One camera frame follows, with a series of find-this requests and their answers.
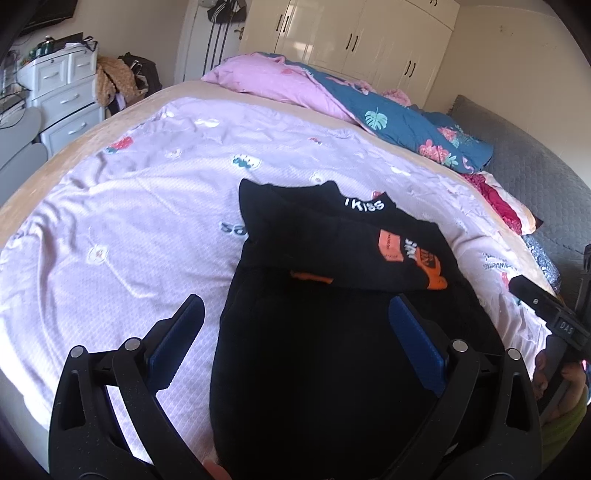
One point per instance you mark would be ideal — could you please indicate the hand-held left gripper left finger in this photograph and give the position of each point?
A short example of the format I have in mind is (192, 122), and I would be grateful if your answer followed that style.
(178, 341)

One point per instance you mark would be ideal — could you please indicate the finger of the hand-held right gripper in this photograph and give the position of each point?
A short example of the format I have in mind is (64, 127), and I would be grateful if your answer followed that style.
(531, 293)

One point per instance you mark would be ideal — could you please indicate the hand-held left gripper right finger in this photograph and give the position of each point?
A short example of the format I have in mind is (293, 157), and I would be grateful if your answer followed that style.
(415, 350)

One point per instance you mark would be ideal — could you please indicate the black long-sleeve sweater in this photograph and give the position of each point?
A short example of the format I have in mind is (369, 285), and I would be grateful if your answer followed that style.
(323, 369)

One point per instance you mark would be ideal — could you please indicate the person's right hand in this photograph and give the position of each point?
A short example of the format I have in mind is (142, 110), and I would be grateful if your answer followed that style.
(577, 383)

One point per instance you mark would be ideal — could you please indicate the blue patterned pillow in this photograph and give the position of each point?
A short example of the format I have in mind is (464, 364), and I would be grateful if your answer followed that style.
(545, 263)

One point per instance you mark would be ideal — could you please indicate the red floral pillow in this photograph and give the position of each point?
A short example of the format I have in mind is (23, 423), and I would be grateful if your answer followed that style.
(498, 198)

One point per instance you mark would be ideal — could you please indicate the pink printed bed sheet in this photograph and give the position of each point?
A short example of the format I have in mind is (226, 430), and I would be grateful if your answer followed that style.
(138, 230)

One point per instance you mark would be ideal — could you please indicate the grey quilted headboard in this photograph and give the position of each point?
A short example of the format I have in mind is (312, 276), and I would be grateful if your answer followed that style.
(531, 161)

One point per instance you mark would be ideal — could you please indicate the blue floral pink-lined quilt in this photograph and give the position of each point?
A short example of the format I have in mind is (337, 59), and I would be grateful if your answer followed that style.
(392, 124)

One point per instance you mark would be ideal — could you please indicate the pink ruffled cloth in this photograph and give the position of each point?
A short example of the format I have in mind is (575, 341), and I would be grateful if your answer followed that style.
(396, 96)

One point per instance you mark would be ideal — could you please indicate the grey chair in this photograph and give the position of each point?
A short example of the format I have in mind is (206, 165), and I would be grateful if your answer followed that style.
(21, 143)

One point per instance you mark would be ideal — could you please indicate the white drawer cabinet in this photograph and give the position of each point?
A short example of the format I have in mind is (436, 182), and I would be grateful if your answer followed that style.
(64, 101)

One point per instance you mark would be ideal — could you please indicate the brown fuzzy garment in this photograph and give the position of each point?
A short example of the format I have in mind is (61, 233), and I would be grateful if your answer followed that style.
(113, 78)

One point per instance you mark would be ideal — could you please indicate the black bag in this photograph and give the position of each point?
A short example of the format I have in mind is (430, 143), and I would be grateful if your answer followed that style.
(145, 71)

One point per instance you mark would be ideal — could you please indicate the white door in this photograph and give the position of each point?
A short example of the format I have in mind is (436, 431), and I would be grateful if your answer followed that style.
(194, 41)

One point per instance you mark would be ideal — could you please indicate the white wardrobe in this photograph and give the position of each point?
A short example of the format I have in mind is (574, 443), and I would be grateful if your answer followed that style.
(369, 37)

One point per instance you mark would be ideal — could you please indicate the black television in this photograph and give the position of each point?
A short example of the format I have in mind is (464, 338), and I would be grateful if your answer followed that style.
(51, 11)

